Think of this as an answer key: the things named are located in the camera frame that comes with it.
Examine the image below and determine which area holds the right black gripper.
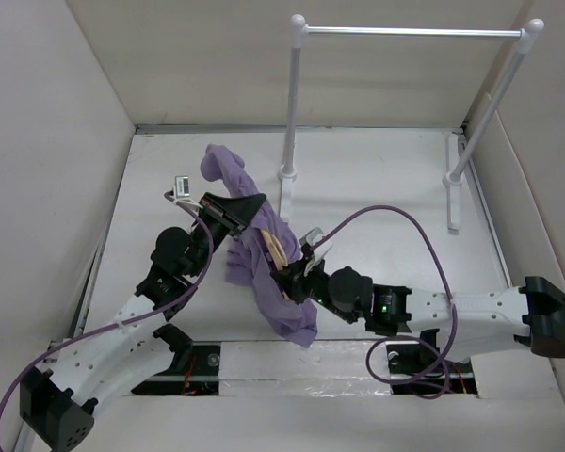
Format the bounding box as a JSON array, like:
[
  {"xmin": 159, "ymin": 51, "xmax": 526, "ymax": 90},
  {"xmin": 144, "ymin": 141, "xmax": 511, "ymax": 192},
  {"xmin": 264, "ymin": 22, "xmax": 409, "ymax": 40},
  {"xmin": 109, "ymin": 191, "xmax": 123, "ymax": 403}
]
[{"xmin": 272, "ymin": 253, "xmax": 358, "ymax": 323}]

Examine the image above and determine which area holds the white clothes rack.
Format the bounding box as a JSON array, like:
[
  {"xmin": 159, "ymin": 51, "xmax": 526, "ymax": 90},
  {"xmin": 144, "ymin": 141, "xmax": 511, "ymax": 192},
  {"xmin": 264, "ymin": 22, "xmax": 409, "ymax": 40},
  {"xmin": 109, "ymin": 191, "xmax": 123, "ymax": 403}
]
[{"xmin": 276, "ymin": 13, "xmax": 545, "ymax": 234}]

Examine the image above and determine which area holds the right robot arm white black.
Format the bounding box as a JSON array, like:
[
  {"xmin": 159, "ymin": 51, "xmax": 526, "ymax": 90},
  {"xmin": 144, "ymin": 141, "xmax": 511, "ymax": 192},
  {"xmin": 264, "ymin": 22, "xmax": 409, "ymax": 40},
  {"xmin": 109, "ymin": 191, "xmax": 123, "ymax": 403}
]
[{"xmin": 271, "ymin": 261, "xmax": 565, "ymax": 370}]

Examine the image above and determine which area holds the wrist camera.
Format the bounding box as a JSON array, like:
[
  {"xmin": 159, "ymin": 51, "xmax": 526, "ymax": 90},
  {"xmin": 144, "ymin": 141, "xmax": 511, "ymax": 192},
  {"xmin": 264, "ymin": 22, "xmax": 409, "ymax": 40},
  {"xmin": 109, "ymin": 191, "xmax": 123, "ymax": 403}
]
[
  {"xmin": 299, "ymin": 227, "xmax": 332, "ymax": 277},
  {"xmin": 172, "ymin": 175, "xmax": 190, "ymax": 199}
]

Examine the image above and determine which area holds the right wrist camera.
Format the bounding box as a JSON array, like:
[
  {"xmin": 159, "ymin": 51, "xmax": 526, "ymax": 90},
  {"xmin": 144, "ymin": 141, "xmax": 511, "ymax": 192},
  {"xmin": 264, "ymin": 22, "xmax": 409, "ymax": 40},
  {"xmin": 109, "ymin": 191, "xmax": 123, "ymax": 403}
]
[{"xmin": 299, "ymin": 227, "xmax": 332, "ymax": 277}]

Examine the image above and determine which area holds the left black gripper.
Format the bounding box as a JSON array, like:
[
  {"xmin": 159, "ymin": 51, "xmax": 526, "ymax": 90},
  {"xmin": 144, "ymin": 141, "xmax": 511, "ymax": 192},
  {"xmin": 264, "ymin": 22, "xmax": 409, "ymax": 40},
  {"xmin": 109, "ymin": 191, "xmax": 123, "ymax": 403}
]
[{"xmin": 186, "ymin": 192, "xmax": 264, "ymax": 277}]

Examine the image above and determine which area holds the wooden clothes hanger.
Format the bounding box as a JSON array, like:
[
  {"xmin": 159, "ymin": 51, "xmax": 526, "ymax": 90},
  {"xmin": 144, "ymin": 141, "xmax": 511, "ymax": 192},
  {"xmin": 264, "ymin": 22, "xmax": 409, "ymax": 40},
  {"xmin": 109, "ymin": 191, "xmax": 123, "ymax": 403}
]
[{"xmin": 261, "ymin": 228, "xmax": 293, "ymax": 302}]

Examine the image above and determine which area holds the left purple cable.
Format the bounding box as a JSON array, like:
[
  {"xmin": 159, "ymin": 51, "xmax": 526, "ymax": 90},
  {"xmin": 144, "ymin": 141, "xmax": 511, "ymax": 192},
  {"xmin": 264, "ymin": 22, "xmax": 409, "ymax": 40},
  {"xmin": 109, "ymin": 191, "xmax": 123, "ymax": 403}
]
[{"xmin": 0, "ymin": 190, "xmax": 214, "ymax": 451}]

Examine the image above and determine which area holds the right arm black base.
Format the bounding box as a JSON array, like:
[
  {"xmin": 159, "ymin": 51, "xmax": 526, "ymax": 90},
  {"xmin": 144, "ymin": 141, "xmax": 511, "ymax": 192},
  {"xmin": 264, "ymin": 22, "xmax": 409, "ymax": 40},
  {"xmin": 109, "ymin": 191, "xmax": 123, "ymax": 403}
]
[{"xmin": 385, "ymin": 341, "xmax": 478, "ymax": 397}]

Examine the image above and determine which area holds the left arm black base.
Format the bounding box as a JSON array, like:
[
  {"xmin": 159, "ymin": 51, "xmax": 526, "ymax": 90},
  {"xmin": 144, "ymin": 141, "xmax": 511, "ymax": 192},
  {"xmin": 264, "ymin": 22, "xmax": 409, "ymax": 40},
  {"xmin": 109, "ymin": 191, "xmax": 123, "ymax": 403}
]
[{"xmin": 131, "ymin": 324, "xmax": 221, "ymax": 396}]

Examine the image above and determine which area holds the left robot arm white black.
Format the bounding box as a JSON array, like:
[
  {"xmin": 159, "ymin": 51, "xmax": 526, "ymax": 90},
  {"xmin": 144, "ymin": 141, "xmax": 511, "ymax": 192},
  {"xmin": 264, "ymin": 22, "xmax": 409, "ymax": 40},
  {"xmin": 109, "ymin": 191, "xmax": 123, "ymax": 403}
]
[{"xmin": 20, "ymin": 193, "xmax": 266, "ymax": 451}]

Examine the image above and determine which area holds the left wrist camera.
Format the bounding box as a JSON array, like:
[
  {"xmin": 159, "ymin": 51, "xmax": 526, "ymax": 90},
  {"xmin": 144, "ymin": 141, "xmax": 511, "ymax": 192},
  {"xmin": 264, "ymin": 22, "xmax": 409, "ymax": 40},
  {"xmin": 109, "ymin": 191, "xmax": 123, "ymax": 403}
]
[{"xmin": 172, "ymin": 175, "xmax": 190, "ymax": 199}]

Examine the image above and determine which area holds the purple t shirt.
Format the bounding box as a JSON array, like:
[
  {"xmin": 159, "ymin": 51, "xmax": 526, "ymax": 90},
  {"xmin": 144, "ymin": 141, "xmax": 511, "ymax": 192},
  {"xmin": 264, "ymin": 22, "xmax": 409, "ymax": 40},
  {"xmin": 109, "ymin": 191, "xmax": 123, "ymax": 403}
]
[{"xmin": 200, "ymin": 144, "xmax": 318, "ymax": 348}]

